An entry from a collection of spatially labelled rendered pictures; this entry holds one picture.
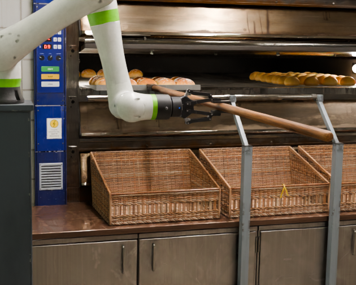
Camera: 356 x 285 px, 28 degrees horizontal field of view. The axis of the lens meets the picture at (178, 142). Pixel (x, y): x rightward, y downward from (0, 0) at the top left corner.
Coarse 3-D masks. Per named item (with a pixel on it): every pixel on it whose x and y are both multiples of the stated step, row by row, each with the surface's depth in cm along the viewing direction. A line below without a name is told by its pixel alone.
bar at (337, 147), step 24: (96, 96) 330; (216, 96) 347; (240, 96) 351; (264, 96) 355; (288, 96) 358; (312, 96) 362; (240, 120) 343; (336, 144) 345; (336, 168) 347; (240, 192) 338; (336, 192) 349; (240, 216) 338; (336, 216) 351; (240, 240) 339; (336, 240) 353; (240, 264) 340; (336, 264) 355
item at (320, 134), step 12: (180, 96) 308; (192, 96) 295; (216, 108) 267; (228, 108) 256; (240, 108) 248; (264, 120) 227; (276, 120) 219; (288, 120) 213; (300, 132) 204; (312, 132) 197; (324, 132) 192
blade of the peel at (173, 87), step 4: (92, 88) 361; (96, 88) 352; (100, 88) 352; (104, 88) 353; (136, 88) 358; (140, 88) 359; (144, 88) 359; (168, 88) 363; (172, 88) 364; (176, 88) 365; (180, 88) 365; (184, 88) 366; (188, 88) 367; (192, 88) 367; (196, 88) 368; (200, 88) 369
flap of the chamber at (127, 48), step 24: (96, 48) 349; (144, 48) 356; (168, 48) 360; (192, 48) 363; (216, 48) 367; (240, 48) 371; (264, 48) 375; (288, 48) 379; (312, 48) 383; (336, 48) 388
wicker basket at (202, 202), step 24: (96, 168) 351; (120, 168) 371; (144, 168) 375; (168, 168) 379; (192, 168) 379; (96, 192) 356; (120, 192) 370; (144, 192) 330; (168, 192) 334; (192, 192) 338; (216, 192) 342; (120, 216) 328; (144, 216) 332; (168, 216) 336; (192, 216) 340; (216, 216) 344
